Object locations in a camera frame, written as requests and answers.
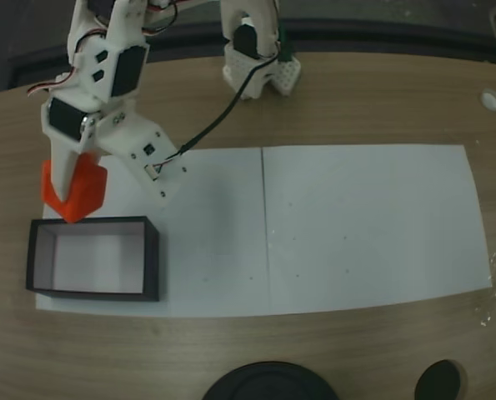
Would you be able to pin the black round object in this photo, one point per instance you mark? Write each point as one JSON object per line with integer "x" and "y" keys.
{"x": 268, "y": 383}

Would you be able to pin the dark rectangular open box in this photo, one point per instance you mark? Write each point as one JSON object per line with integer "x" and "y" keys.
{"x": 151, "y": 266}

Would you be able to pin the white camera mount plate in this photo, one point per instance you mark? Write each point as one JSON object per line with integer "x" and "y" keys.
{"x": 147, "y": 135}

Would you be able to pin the orange cube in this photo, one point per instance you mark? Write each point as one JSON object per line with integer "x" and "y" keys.
{"x": 85, "y": 187}

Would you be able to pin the white paper sheet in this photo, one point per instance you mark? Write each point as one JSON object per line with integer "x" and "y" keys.
{"x": 377, "y": 229}
{"x": 214, "y": 258}

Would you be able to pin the white round table cap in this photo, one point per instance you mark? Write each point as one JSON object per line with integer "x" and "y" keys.
{"x": 490, "y": 100}

